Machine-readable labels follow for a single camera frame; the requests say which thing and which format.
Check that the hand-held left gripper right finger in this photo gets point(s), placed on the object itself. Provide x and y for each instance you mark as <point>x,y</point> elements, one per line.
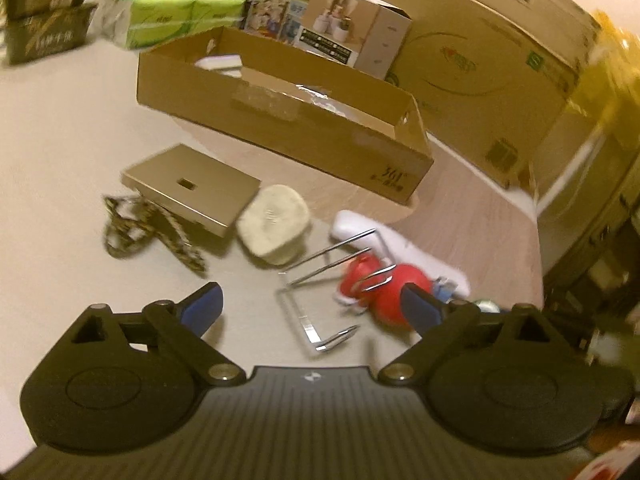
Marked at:
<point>417,310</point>

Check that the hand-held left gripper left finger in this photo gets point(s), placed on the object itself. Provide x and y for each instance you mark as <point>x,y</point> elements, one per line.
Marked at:
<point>202,305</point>

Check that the red round toy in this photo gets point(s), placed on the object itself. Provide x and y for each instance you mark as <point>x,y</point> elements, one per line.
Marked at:
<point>395,295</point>

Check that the white remote control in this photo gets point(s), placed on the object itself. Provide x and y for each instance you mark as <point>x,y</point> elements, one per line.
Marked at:
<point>420,255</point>

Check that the cream round container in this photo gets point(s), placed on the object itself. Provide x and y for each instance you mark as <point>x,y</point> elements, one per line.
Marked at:
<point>272,222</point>

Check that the gold square wall panel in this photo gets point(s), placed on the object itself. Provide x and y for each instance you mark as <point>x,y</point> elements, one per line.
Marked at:
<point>190,185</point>

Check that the brown cardboard box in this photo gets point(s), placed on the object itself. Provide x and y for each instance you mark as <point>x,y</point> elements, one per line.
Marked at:
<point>280,125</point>

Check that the small blue toy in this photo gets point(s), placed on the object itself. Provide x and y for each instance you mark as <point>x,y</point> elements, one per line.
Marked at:
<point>445,290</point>

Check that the white grey plug adapter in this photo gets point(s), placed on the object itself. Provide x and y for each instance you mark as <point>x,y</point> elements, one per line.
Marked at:
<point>220,62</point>

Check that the large brown cardboard carton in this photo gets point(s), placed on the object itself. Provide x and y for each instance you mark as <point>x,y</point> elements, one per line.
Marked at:
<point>475,60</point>

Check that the green tissue multipack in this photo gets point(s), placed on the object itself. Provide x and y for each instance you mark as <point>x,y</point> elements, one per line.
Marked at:
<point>170,20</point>

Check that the white product box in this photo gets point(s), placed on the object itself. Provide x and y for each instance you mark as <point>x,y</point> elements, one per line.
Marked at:
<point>345,25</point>

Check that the yellow plastic bag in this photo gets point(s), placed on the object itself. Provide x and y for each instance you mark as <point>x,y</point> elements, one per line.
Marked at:
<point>610,70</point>

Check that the blue milk carton box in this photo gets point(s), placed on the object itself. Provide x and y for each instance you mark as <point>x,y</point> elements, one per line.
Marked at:
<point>280,0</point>

